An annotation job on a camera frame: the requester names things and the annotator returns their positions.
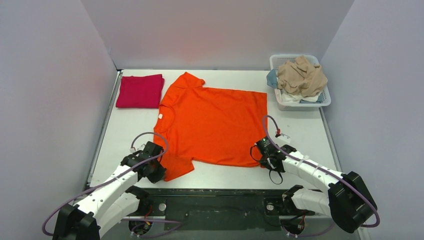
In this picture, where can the orange t-shirt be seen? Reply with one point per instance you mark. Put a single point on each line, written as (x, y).
(211, 125)

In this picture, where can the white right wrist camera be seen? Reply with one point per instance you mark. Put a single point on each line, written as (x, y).
(282, 139)

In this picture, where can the white garment in basket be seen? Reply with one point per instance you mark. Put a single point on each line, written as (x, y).
(289, 98)

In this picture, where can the blue garment in basket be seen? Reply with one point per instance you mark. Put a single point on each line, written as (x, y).
(272, 79)

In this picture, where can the folded red t-shirt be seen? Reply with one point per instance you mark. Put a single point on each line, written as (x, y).
(140, 92)

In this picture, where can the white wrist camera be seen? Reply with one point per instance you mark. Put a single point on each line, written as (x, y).
(282, 139)
(134, 149)

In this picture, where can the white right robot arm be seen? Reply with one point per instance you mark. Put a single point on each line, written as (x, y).
(325, 180)

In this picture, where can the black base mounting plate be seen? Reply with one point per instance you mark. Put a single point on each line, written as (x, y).
(217, 209)

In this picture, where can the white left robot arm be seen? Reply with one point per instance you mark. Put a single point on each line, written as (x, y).
(122, 180)

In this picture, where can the beige crumpled t-shirt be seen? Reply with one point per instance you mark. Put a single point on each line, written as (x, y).
(301, 77)

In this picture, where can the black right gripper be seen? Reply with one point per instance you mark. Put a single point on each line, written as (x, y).
(262, 152)

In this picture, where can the white plastic laundry basket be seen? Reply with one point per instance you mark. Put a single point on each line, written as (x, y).
(278, 59)

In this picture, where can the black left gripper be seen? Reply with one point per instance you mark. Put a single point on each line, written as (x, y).
(157, 170)

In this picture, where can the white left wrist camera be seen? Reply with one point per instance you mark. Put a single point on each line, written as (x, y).
(134, 149)

